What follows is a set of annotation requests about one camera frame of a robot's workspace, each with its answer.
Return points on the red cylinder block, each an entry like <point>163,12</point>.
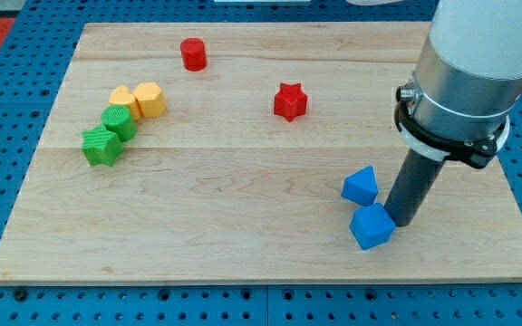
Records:
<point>193,54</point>

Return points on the yellow hexagon block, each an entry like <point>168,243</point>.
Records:
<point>151,99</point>

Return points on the blue triangle block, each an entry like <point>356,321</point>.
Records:
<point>361,187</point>

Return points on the yellow heart block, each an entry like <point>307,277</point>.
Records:
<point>122,96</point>

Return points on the green cylinder block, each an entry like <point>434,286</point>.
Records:
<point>118,119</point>

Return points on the blue cube block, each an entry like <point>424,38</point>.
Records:
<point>371,226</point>

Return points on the red star block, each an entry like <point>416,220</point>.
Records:
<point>290,101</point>

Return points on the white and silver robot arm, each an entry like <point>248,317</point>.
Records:
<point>456,103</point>

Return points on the light wooden board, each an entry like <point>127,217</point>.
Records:
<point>220,190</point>

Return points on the green star block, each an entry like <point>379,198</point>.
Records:
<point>101,146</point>

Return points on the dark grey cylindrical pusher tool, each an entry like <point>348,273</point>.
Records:
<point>411,186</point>

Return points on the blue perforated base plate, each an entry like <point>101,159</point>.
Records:
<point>34,57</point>

